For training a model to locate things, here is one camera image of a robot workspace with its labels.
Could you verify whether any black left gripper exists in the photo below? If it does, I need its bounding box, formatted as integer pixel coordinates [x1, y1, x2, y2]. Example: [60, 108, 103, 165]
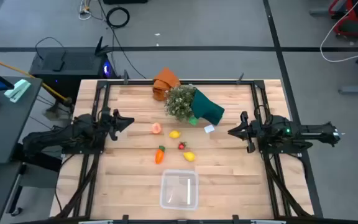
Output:
[101, 107, 135, 141]

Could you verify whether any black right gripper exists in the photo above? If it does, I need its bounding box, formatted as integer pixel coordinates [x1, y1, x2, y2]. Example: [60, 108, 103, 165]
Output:
[227, 111, 270, 154]

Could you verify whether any toy orange carrot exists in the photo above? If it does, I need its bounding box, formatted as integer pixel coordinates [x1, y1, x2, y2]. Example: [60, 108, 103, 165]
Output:
[155, 145, 166, 165]

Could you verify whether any clear plastic tupperware container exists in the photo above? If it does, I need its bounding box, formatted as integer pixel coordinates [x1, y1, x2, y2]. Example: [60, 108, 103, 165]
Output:
[159, 169, 200, 212]

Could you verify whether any teal cloth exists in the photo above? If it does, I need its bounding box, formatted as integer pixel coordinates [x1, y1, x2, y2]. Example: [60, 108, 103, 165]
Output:
[191, 88, 226, 126]

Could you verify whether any orange cloth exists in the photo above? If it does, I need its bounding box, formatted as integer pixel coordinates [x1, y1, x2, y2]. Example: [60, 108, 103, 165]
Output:
[152, 67, 181, 102]

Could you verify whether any black computer tower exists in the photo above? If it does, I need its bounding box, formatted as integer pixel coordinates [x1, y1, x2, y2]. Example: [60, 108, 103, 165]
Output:
[29, 45, 119, 105]

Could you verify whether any black wifi antenna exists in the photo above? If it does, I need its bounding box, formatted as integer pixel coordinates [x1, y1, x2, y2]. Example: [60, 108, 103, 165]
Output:
[94, 35, 114, 57]

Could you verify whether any small black box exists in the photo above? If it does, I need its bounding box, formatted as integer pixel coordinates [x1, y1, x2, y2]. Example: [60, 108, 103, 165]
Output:
[52, 51, 65, 72]

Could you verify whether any mint green stapler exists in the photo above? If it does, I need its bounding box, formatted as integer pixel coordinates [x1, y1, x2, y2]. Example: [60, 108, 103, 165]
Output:
[4, 78, 32, 103]

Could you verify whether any dark grey desk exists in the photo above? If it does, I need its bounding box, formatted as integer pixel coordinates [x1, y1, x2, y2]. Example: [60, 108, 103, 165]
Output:
[0, 76, 62, 223]

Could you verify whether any red metal cart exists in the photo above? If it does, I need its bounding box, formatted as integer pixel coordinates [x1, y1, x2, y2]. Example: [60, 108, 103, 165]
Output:
[328, 0, 358, 38]

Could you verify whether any black aluminium table frame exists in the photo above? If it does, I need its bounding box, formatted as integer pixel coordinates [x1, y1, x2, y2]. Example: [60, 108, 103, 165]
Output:
[50, 79, 323, 224]

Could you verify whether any black cable bundle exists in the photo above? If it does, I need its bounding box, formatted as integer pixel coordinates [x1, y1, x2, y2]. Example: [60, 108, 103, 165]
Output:
[264, 154, 313, 218]
[54, 154, 102, 218]

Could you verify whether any coiled black cable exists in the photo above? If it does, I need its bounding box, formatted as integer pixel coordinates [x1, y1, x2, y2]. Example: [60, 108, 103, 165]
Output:
[106, 6, 131, 29]

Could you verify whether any white cable bundle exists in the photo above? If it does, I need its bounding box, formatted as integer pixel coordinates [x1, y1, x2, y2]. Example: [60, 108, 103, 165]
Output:
[78, 0, 93, 21]

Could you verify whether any white floor cable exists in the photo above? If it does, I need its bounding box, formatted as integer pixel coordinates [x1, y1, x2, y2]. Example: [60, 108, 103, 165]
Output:
[319, 0, 358, 63]

